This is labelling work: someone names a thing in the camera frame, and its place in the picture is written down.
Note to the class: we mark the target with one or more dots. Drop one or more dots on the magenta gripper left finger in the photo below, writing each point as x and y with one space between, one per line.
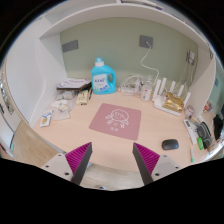
78 160

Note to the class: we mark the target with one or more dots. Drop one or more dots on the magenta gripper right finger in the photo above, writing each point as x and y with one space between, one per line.
146 160

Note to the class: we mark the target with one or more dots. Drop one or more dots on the black computer mouse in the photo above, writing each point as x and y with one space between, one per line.
170 144

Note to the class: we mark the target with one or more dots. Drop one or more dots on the pink mouse pad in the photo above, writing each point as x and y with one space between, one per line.
118 121

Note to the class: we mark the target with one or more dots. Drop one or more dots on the green white pen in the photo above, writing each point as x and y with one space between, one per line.
192 154

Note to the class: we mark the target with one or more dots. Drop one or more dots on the small snack packet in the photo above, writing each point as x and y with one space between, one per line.
46 118

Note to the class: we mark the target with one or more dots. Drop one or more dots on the white remote control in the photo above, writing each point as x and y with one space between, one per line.
191 132

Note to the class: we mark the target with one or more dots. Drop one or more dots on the green small tube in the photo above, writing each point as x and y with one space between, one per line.
200 143

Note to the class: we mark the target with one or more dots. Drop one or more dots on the clear plastic bag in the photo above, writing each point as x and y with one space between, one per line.
63 104

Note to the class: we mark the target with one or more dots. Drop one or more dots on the white wifi router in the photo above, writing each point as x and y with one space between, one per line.
159 92

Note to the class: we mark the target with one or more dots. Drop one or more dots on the small yellow box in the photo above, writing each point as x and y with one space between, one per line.
82 98

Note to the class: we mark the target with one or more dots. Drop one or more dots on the gold foil package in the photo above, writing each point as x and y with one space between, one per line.
173 103

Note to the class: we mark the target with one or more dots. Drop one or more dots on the small pink-lid jar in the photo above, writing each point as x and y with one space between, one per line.
189 111

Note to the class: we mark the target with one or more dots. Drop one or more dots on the black eyeglass case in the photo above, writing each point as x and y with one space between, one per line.
204 132

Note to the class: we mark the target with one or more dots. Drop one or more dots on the small white jar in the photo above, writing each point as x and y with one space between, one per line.
146 93

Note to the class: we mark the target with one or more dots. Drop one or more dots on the white power strip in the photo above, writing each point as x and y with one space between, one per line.
129 90

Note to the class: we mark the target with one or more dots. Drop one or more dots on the dark book stack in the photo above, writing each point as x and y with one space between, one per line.
75 84

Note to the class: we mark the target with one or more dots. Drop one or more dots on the blue detergent bottle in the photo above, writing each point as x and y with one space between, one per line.
103 78

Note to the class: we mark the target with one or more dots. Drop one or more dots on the grey wall socket left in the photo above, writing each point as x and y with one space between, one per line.
73 45

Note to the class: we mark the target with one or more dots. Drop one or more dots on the grey wall socket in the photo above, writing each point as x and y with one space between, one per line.
73 45
146 41

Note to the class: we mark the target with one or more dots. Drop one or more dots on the white wall charger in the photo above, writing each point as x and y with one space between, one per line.
190 57

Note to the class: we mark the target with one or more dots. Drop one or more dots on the grey wall socket right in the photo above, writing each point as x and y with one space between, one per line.
146 41

